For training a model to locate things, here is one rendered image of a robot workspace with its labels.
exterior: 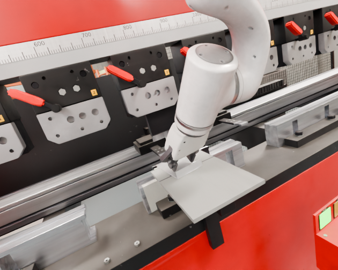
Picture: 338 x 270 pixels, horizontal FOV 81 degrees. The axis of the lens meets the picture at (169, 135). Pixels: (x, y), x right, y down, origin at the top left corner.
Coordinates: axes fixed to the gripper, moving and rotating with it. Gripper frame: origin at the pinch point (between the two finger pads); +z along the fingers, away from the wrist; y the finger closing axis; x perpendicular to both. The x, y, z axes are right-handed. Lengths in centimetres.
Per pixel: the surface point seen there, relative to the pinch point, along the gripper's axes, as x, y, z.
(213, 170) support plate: 7.9, -3.9, -2.9
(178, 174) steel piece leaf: 3.6, 3.8, -0.9
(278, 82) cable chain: -26, -100, 22
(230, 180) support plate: 13.1, -3.0, -7.2
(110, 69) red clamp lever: -19.3, 10.3, -19.7
